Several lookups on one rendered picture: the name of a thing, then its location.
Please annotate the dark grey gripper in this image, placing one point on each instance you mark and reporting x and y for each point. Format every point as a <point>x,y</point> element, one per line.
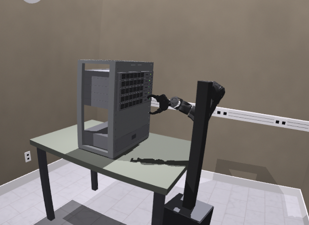
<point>163,102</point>

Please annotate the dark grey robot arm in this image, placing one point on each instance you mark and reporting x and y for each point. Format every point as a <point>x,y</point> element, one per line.
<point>218,92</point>

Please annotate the grey server rack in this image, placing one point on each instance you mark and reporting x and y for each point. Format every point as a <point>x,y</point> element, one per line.
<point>124,95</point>

